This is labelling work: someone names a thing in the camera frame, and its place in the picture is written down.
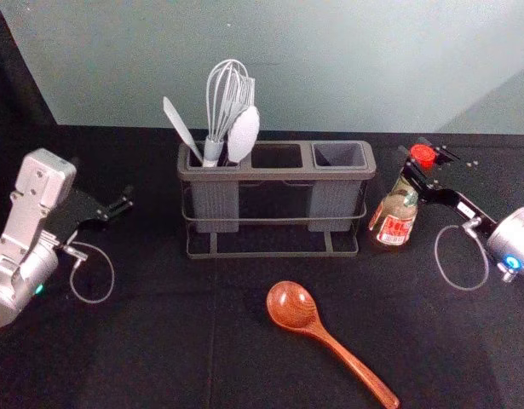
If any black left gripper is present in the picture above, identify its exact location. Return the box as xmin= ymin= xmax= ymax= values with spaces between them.
xmin=44 ymin=184 xmax=135 ymax=249

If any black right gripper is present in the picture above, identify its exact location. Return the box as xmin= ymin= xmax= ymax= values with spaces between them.
xmin=396 ymin=144 xmax=500 ymax=236

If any glass bottle with red cap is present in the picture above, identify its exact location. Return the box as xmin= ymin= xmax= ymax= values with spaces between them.
xmin=367 ymin=144 xmax=437 ymax=253

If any grey ribbed utensil bin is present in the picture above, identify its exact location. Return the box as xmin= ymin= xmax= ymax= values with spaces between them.
xmin=307 ymin=143 xmax=368 ymax=233
xmin=187 ymin=153 xmax=242 ymax=234

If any pale grey spatula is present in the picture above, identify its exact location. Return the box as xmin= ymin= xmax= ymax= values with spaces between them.
xmin=162 ymin=95 xmax=205 ymax=165

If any grey silicone whisk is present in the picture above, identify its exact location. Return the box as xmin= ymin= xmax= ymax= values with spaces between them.
xmin=203 ymin=59 xmax=256 ymax=169

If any black table cloth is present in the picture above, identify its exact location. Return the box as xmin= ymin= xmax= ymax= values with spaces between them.
xmin=0 ymin=0 xmax=524 ymax=409

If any brown wooden spoon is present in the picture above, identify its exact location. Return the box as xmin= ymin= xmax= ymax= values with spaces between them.
xmin=266 ymin=280 xmax=401 ymax=409

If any thin left gripper cable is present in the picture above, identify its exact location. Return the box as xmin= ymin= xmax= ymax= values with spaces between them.
xmin=60 ymin=240 xmax=116 ymax=305

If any thin gripper cable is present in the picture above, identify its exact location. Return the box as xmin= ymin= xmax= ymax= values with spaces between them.
xmin=435 ymin=217 xmax=490 ymax=292
xmin=60 ymin=240 xmax=116 ymax=305

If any thin right gripper cable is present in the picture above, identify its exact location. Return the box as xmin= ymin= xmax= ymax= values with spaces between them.
xmin=435 ymin=217 xmax=490 ymax=292

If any black wire utensil rack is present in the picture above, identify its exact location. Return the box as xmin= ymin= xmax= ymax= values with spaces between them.
xmin=176 ymin=140 xmax=378 ymax=261

